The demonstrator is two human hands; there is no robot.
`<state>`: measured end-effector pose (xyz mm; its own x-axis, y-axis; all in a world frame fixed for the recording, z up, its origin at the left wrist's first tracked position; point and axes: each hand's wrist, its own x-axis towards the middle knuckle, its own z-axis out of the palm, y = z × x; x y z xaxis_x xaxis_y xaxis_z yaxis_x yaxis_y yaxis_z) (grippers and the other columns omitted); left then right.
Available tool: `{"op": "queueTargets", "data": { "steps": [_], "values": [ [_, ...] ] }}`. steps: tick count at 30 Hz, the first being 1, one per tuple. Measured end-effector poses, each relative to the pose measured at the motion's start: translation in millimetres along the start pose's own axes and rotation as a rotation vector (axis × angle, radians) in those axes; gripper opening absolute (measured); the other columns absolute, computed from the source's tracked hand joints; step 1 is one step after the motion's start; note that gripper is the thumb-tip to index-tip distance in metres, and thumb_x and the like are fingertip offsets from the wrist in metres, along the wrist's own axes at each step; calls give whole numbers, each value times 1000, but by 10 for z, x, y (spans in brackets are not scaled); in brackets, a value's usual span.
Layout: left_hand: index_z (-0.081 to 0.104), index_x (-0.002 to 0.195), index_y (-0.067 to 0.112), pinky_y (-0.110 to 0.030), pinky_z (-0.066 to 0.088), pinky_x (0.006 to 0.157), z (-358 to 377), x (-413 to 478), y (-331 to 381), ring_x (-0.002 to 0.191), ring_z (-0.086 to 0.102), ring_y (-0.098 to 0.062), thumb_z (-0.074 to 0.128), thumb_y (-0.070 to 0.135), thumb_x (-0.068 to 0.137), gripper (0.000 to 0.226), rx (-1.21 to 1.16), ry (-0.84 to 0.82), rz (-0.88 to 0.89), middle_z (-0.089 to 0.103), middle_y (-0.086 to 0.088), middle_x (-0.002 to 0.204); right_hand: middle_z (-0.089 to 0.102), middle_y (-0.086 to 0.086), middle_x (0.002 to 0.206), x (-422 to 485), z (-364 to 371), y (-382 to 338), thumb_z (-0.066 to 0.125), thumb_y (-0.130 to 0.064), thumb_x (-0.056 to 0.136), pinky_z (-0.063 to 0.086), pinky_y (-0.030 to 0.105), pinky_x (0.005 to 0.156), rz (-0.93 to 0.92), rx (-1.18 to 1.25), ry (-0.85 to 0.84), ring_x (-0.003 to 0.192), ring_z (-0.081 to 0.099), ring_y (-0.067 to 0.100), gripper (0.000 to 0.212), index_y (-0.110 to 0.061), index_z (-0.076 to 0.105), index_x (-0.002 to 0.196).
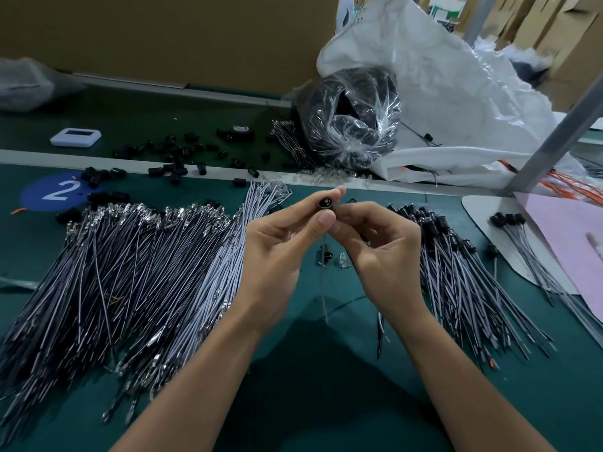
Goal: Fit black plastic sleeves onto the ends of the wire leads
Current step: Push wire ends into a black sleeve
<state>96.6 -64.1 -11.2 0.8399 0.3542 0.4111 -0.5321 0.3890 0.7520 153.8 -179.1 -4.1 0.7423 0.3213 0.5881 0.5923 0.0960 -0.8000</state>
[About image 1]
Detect person's left hand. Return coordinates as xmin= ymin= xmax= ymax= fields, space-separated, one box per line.
xmin=234 ymin=188 xmax=348 ymax=326

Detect person's right hand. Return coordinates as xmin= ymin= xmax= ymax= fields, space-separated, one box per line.
xmin=328 ymin=200 xmax=430 ymax=321

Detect wire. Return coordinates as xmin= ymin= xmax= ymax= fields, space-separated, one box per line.
xmin=321 ymin=266 xmax=333 ymax=324

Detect pile of wires with black caps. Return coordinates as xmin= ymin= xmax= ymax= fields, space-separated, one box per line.
xmin=377 ymin=204 xmax=557 ymax=371

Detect small bundle of capped wires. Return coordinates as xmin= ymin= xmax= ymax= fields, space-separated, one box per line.
xmin=490 ymin=212 xmax=603 ymax=349

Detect black plastic caps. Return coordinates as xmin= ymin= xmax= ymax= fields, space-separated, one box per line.
xmin=55 ymin=131 xmax=284 ymax=222

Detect pile of grey wires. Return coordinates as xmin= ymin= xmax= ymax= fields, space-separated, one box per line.
xmin=0 ymin=181 xmax=293 ymax=446

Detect person's left forearm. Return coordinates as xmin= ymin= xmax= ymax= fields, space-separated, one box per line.
xmin=111 ymin=310 xmax=274 ymax=452

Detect person's right forearm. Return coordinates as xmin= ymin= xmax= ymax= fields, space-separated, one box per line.
xmin=391 ymin=306 xmax=557 ymax=452

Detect clear bag with black contents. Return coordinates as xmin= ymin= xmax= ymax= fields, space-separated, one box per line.
xmin=295 ymin=65 xmax=401 ymax=170

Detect pink paper sheet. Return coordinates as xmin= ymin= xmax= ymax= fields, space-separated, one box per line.
xmin=516 ymin=193 xmax=603 ymax=324

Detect large white plastic sack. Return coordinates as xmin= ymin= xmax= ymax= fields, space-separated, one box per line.
xmin=317 ymin=0 xmax=603 ymax=189

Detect blue round number sticker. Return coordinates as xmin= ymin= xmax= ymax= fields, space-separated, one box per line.
xmin=19 ymin=174 xmax=94 ymax=213

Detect small white timer device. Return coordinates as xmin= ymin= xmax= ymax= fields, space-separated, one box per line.
xmin=50 ymin=127 xmax=103 ymax=149

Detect brown cardboard panel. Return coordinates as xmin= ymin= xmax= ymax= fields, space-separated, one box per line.
xmin=0 ymin=0 xmax=340 ymax=98

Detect clear plastic strip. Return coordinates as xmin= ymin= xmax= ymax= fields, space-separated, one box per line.
xmin=0 ymin=274 xmax=39 ymax=290

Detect stack of cardboard boxes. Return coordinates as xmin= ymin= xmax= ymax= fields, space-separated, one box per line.
xmin=513 ymin=0 xmax=603 ymax=114

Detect crumpled clear plastic bag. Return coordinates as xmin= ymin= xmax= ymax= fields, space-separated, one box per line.
xmin=0 ymin=58 xmax=86 ymax=112

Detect bundle of orange wires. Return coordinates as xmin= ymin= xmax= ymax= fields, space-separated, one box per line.
xmin=501 ymin=159 xmax=603 ymax=208

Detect grey metal frame post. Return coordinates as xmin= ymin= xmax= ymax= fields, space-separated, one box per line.
xmin=507 ymin=70 xmax=603 ymax=196
xmin=462 ymin=0 xmax=501 ymax=48

